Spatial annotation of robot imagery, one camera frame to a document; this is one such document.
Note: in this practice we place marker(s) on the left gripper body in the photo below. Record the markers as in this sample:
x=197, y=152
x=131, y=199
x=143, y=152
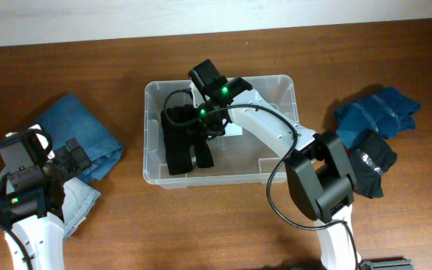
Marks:
x=70, y=156

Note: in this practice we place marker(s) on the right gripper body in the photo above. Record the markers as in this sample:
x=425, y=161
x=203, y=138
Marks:
x=210, y=105

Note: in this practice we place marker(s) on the light blue jeans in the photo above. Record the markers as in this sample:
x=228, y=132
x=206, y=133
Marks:
x=78, y=202

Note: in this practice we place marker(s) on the dark blue jeans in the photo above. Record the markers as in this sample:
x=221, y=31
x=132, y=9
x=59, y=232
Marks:
x=66, y=119

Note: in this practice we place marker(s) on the large black garment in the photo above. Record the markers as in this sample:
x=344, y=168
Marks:
x=178, y=142

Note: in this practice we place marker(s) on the clear plastic storage bin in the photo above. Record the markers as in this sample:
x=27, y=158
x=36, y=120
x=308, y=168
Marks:
x=237, y=159

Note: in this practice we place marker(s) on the small black garment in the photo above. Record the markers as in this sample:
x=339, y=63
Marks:
x=370, y=160

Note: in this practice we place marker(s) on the blue garment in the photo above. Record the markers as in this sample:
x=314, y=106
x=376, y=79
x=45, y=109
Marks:
x=386, y=112

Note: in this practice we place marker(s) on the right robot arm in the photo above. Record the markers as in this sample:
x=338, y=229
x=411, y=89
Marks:
x=319, y=175

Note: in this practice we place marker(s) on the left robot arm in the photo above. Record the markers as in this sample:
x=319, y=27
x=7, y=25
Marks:
x=42, y=200

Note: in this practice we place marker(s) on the white label in bin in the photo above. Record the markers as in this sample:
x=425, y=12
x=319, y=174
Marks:
x=232, y=130

